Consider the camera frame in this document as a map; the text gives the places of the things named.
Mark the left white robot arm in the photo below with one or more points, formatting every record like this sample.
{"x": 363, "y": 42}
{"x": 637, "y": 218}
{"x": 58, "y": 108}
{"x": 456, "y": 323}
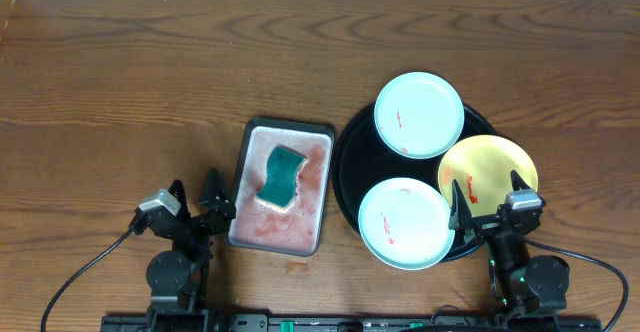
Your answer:
{"x": 178, "y": 277}

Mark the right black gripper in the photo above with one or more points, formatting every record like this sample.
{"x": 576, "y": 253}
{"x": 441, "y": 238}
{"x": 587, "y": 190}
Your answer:
{"x": 460, "y": 216}

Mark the yellow plate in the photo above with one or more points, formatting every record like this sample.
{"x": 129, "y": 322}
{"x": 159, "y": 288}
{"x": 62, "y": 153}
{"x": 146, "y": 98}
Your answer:
{"x": 481, "y": 165}

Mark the green yellow sponge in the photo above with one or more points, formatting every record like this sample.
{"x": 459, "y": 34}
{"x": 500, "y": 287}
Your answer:
{"x": 282, "y": 168}

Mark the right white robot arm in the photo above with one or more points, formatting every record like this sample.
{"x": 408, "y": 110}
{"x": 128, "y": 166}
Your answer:
{"x": 529, "y": 287}

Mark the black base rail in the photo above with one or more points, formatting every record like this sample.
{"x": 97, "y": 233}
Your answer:
{"x": 325, "y": 324}

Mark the rectangular soapy metal tray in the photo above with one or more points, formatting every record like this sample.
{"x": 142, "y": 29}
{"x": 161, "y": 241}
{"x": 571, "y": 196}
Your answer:
{"x": 294, "y": 228}

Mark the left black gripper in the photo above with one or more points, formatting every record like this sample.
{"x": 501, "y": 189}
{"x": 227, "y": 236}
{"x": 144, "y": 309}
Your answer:
{"x": 195, "y": 217}

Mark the light blue plate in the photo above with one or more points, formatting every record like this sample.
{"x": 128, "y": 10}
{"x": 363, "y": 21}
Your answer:
{"x": 404, "y": 222}
{"x": 419, "y": 115}

